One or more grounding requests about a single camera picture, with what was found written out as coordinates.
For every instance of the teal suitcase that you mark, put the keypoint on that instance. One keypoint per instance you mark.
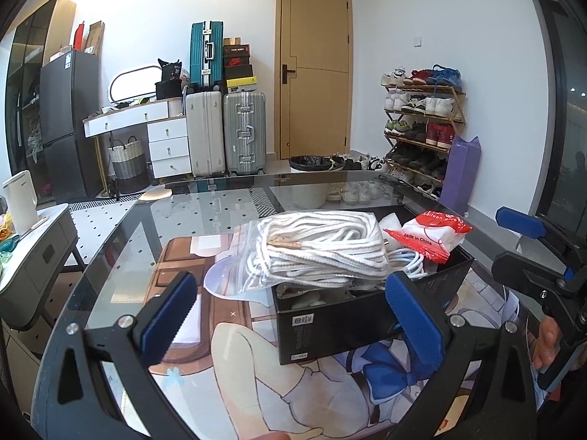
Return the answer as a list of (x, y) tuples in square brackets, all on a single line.
[(206, 55)]

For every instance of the rows of shoes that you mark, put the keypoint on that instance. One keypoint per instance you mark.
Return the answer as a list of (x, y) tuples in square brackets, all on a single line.
[(426, 133)]

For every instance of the black framed window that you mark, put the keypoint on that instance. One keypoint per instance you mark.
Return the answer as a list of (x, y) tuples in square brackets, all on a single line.
[(566, 114)]

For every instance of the oval mirror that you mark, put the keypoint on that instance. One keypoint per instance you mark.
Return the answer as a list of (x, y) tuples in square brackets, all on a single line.
[(133, 82)]

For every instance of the wooden shoe rack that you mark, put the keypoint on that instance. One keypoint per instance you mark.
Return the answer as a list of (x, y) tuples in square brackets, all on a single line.
[(454, 114)]

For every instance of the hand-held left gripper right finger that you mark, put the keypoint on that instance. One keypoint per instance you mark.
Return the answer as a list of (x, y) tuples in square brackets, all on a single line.
[(412, 321)]

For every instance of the black glass cabinet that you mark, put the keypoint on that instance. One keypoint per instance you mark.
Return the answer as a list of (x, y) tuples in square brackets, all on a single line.
[(27, 78)]

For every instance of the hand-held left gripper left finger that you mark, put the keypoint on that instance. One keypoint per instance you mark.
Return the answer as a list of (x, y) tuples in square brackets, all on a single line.
[(167, 316)]

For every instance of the white shoelaces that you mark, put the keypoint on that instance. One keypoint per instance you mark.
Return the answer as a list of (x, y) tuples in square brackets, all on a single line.
[(321, 247)]

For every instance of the wooden door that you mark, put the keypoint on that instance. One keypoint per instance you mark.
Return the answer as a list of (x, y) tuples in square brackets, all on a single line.
[(316, 78)]

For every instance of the white kettle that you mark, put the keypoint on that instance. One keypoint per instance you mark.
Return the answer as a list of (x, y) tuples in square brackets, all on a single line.
[(20, 201)]

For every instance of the trash bin with black bag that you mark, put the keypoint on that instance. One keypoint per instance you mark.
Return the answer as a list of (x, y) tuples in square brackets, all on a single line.
[(312, 178)]

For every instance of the brown shoe box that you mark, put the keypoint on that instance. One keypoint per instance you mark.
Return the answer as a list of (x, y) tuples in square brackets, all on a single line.
[(232, 41)]

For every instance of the purple folded mat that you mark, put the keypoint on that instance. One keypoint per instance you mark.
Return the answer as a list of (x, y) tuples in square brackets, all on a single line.
[(461, 178)]

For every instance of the printed desk mat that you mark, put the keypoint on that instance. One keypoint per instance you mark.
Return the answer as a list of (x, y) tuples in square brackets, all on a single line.
[(257, 366)]

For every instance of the red and white packet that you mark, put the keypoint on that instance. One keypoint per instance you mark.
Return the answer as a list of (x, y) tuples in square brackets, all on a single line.
[(426, 233)]

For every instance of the grey side table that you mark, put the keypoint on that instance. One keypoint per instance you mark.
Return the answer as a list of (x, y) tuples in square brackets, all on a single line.
[(41, 256)]

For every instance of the silver suitcase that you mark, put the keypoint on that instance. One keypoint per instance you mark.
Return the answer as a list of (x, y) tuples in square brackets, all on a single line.
[(245, 135)]

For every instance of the white dressing table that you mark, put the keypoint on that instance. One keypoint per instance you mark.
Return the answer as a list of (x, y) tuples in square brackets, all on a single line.
[(169, 146)]

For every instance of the scattered sneakers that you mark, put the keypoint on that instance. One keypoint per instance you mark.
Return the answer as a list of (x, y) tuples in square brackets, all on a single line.
[(355, 163)]

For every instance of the pile of snack packets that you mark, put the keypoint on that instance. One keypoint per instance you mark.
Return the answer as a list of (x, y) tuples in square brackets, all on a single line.
[(7, 243)]

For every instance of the person's left hand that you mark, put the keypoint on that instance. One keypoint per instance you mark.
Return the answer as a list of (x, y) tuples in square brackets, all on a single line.
[(267, 436)]

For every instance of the person's right hand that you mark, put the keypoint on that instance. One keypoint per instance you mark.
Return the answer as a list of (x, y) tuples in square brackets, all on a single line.
[(545, 343)]

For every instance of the black shoe box red logo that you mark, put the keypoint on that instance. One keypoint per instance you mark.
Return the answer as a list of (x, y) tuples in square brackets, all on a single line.
[(237, 60)]

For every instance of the dark grey refrigerator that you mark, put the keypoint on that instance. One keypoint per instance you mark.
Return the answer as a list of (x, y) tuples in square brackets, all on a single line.
[(69, 123)]

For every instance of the woven basket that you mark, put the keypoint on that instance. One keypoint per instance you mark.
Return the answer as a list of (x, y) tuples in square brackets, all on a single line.
[(130, 167)]

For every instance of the cardboard box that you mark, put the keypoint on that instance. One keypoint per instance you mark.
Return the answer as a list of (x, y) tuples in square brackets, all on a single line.
[(95, 36)]

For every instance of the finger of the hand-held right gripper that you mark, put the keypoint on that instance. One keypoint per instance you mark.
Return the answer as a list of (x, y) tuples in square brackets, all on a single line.
[(523, 275), (520, 223)]

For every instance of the white suitcase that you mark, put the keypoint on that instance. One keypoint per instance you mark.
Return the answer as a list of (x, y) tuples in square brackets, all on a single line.
[(206, 133)]

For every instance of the black bag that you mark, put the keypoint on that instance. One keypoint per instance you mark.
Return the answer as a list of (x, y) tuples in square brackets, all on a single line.
[(168, 80)]

